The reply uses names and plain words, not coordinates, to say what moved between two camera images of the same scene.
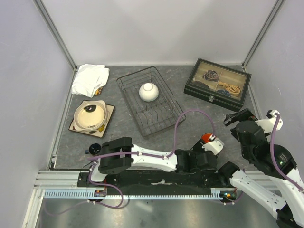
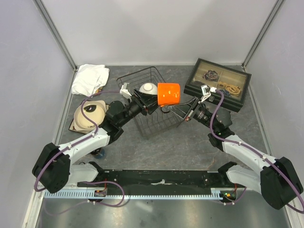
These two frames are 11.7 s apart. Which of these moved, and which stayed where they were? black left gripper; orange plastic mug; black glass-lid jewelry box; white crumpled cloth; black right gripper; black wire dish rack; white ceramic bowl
Moved: orange plastic mug; black left gripper; black right gripper
Stayed: white crumpled cloth; black wire dish rack; black glass-lid jewelry box; white ceramic bowl
